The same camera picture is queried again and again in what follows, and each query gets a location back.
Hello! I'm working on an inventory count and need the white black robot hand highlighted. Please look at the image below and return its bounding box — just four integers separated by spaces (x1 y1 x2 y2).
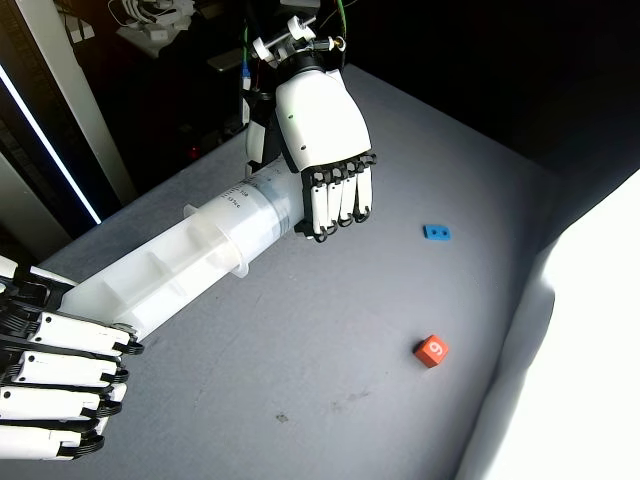
0 254 146 462
243 67 380 245

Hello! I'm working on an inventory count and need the large clear plastic syringe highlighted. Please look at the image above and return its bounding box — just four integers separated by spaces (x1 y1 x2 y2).
58 160 307 342

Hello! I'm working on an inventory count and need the pile of white devices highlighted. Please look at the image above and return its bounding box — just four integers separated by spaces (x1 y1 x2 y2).
108 0 197 57

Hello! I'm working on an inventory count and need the white light strip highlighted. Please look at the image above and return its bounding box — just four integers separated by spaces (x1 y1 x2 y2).
0 63 103 226

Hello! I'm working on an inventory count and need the grey table cloth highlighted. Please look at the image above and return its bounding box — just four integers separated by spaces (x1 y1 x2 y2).
39 62 557 480

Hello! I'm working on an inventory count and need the red number block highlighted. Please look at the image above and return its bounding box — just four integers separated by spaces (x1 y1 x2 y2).
413 333 450 371

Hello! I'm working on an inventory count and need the thin green cable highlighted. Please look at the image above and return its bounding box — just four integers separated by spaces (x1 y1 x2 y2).
334 0 352 40

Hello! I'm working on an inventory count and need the white post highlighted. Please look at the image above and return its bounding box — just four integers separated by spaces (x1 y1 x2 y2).
13 0 139 204

